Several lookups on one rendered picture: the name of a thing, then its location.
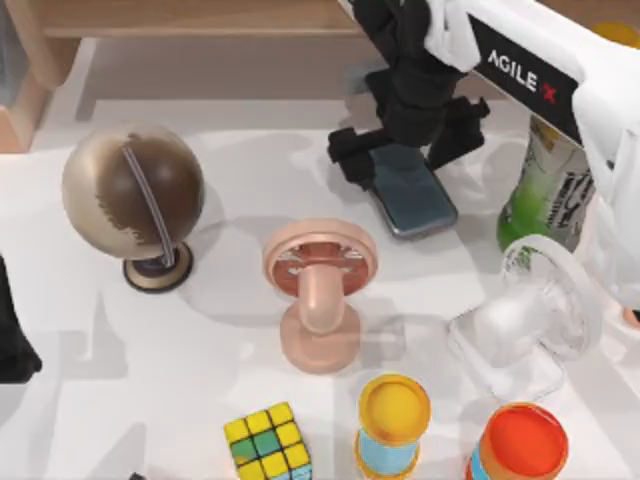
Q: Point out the dark smartphone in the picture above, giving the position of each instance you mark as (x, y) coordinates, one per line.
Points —
(415, 200)

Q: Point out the green bottle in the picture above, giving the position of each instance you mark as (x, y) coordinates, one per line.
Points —
(530, 200)

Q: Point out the pink desk fan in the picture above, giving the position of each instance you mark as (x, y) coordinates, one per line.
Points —
(317, 310)

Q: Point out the yellow round object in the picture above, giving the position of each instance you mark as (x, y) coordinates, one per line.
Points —
(615, 35)

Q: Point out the white desk fan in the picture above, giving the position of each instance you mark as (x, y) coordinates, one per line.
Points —
(515, 325)

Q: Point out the brown and beige globe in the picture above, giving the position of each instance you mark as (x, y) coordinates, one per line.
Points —
(130, 190)

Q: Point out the yellow-lidded blue can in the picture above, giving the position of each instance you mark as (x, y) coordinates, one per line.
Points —
(395, 405)

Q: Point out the small pink object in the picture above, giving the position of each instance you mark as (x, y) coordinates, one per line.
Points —
(632, 316)

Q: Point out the wooden shelf unit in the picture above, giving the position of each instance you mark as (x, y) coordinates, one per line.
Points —
(150, 15)

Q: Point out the yellow and green puzzle cube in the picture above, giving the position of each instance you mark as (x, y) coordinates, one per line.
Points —
(267, 440)

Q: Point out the orange-lidded blue can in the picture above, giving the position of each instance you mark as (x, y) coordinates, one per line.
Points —
(525, 440)

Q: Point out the small black object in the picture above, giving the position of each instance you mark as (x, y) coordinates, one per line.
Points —
(137, 476)

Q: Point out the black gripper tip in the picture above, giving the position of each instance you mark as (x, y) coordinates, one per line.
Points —
(12, 340)

